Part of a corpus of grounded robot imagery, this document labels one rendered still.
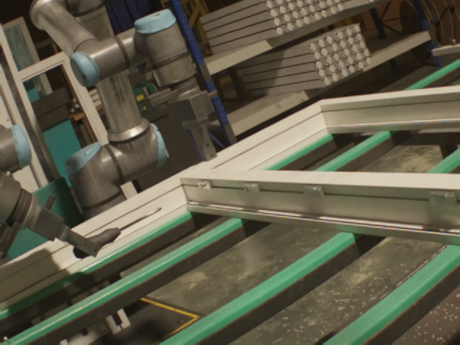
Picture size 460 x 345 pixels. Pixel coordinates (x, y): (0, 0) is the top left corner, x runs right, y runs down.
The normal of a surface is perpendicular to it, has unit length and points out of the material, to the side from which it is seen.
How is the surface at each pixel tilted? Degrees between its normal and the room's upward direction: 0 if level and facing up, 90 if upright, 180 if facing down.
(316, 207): 90
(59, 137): 90
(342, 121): 90
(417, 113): 90
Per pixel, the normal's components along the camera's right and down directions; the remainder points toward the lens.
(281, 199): -0.80, 0.43
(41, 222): 0.49, 0.06
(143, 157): 0.44, 0.32
